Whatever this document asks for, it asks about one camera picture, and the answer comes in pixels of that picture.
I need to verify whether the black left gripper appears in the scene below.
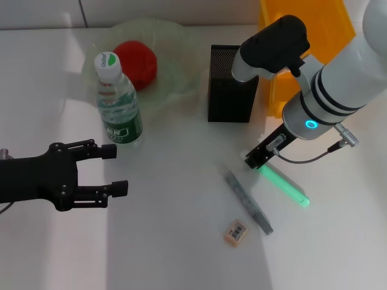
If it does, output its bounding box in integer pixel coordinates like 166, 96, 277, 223
0, 138, 129, 212

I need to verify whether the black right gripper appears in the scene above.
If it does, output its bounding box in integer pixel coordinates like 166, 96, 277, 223
244, 123, 299, 170

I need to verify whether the mint green pen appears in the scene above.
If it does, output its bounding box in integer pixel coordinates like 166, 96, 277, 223
241, 150, 310, 208

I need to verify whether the clear water bottle green label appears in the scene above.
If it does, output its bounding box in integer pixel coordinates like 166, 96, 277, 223
93, 51, 143, 146

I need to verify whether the grey pen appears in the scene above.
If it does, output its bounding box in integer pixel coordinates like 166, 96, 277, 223
223, 169, 275, 236

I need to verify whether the black mesh pen holder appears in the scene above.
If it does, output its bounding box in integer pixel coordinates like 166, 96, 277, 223
207, 44, 260, 123

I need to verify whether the tan eraser with barcode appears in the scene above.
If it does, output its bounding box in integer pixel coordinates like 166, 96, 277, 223
223, 219, 249, 248

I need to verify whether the green glass fruit plate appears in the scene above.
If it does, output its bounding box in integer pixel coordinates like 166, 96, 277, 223
81, 18, 200, 112

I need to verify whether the yellow plastic storage bin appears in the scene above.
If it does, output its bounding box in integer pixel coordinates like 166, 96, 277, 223
258, 0, 356, 118

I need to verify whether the grey right gripper cable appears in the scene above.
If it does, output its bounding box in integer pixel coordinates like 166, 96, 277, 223
265, 122, 359, 164

